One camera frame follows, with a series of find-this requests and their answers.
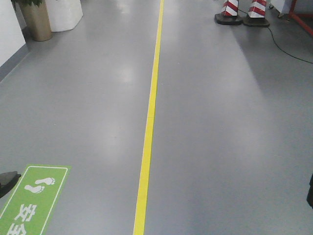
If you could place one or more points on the brake pad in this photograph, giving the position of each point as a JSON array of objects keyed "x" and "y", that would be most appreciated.
[
  {"x": 7, "y": 181},
  {"x": 310, "y": 193}
]

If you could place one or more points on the yellow floor line tape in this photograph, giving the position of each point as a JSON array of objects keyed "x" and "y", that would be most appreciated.
[{"x": 143, "y": 186}]

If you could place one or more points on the red white traffic cone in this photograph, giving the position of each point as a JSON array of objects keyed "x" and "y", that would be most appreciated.
[
  {"x": 229, "y": 13},
  {"x": 256, "y": 14}
]

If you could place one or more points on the green safety floor sticker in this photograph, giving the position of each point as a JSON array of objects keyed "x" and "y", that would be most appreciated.
[{"x": 30, "y": 206}]

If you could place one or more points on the near potted plant gold pot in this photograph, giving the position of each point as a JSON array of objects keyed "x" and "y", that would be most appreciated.
[{"x": 36, "y": 18}]

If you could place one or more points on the white curved pedestal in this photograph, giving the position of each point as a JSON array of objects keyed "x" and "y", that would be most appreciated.
[{"x": 64, "y": 15}]

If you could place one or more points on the red metal frame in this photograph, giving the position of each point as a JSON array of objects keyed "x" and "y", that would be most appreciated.
[{"x": 298, "y": 17}]

